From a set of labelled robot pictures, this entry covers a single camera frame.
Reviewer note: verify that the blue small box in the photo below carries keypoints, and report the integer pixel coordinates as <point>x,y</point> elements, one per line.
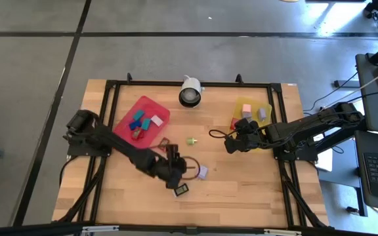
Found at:
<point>134,125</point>

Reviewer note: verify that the black frame crossbeam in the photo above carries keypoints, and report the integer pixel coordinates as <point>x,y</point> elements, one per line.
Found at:
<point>44,229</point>

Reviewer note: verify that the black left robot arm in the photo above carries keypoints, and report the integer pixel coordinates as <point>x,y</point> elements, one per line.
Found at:
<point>117,144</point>

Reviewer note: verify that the beige round object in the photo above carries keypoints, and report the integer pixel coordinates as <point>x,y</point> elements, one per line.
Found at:
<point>289,0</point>

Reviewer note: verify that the white small box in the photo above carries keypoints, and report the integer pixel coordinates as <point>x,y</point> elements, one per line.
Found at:
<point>156,120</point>

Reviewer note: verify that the red framed small display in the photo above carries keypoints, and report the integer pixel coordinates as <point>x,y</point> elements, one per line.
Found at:
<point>163,144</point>

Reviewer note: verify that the white paper sheet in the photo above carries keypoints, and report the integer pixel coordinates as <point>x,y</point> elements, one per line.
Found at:
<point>325,160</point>

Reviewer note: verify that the white digital display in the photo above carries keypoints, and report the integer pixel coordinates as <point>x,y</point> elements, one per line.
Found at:
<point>174,194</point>

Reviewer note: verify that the black floor foot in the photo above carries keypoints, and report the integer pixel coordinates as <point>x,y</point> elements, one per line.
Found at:
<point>341,84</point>

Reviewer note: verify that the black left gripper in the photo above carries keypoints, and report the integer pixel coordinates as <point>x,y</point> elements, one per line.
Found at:
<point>171,168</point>

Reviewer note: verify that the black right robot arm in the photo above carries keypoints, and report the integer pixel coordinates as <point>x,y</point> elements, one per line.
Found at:
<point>307,126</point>

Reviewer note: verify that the dark grey desk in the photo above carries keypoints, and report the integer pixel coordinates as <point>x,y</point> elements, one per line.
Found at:
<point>372,98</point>

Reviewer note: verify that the grey-blue wall charger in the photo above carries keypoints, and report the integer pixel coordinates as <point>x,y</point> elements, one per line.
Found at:
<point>262,114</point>

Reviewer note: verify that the yellow translucent plastic bin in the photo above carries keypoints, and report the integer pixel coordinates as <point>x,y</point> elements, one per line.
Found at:
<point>256,102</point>

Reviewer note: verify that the pink wall charger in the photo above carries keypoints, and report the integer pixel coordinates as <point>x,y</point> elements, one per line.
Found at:
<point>246,108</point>

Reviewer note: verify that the red translucent plastic bin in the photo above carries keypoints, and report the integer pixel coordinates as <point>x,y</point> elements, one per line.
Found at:
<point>153,108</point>

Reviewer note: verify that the black desk leg frame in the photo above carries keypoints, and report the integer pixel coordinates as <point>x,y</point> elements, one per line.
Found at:
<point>340,139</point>

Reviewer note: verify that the black digital display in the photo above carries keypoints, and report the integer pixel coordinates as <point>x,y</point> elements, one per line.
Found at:
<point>181,190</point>

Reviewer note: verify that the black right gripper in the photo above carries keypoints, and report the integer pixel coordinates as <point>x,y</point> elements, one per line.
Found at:
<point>253,136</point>

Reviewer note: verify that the green white wall charger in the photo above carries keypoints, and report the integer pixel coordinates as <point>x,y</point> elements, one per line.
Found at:
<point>191,141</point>

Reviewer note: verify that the black aluminium table frame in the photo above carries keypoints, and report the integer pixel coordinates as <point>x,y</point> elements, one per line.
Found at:
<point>192,84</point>

